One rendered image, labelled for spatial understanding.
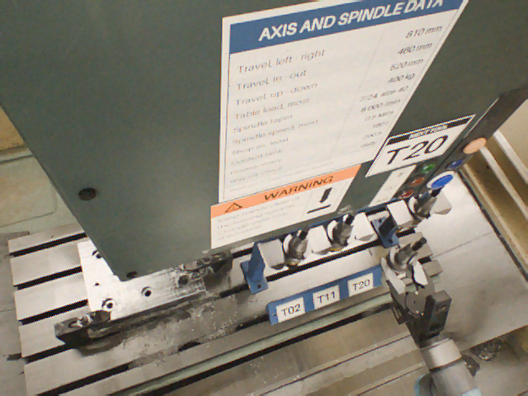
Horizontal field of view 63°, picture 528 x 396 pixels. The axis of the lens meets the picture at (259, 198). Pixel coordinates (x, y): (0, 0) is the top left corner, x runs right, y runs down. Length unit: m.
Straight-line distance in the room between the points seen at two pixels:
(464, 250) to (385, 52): 1.36
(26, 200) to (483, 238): 1.67
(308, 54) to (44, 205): 1.63
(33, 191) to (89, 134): 1.61
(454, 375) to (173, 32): 0.92
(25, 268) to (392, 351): 1.13
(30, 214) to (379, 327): 1.32
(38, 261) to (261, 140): 1.12
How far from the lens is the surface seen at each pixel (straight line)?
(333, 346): 1.42
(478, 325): 1.61
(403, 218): 1.09
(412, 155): 0.48
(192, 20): 0.23
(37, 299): 1.35
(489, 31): 0.37
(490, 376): 1.73
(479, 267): 1.63
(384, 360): 1.50
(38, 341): 1.32
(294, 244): 0.93
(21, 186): 1.91
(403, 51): 0.32
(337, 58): 0.29
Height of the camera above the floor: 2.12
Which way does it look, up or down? 62 degrees down
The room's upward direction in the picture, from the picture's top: 11 degrees clockwise
